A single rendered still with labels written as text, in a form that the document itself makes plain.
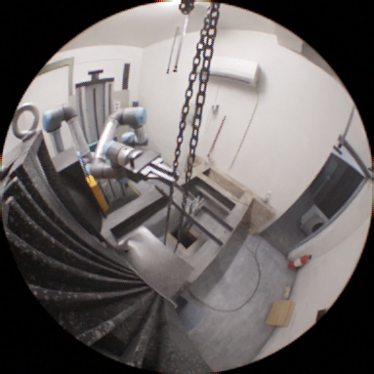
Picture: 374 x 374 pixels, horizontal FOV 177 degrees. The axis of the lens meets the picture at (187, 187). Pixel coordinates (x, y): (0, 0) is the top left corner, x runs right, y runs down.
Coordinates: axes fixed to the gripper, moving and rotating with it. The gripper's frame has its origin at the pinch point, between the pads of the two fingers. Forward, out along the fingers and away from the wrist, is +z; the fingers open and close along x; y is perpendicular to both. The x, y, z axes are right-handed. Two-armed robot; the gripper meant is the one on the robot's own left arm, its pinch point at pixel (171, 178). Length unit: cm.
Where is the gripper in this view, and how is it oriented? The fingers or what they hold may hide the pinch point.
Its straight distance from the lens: 36.9
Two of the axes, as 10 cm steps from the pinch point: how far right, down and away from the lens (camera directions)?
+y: 1.9, -6.7, -7.2
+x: 4.2, -6.1, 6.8
